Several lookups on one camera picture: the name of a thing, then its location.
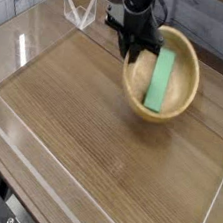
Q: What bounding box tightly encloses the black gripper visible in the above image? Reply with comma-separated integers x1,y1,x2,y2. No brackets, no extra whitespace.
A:
106,1,164,64

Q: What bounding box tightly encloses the green rectangular block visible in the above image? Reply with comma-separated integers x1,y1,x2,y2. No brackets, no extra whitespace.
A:
143,48,176,112

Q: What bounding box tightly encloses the wooden oval bowl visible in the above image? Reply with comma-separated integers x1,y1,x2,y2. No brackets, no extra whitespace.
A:
122,26,200,124

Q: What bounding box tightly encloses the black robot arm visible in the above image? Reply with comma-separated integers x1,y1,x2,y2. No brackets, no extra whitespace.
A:
105,0,168,64

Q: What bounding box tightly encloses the clear acrylic corner bracket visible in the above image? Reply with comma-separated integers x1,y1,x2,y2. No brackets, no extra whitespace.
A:
63,0,98,30

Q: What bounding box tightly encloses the black metal bracket with screw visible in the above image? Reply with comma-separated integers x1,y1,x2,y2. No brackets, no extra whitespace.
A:
0,194,20,223

